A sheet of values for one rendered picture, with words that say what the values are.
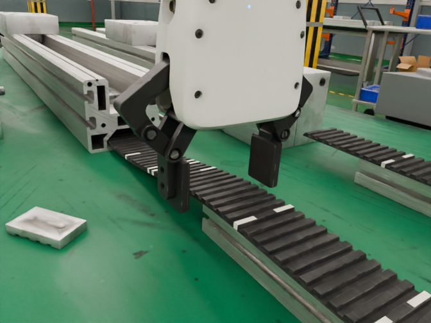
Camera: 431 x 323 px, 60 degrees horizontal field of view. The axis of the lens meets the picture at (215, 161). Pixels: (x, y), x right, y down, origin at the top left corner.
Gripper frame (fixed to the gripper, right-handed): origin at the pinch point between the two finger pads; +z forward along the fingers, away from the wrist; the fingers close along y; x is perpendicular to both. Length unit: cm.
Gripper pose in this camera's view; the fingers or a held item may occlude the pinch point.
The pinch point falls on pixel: (222, 179)
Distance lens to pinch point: 29.6
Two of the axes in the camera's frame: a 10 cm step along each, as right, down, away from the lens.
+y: 8.3, -1.7, 5.3
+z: -0.5, 9.2, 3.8
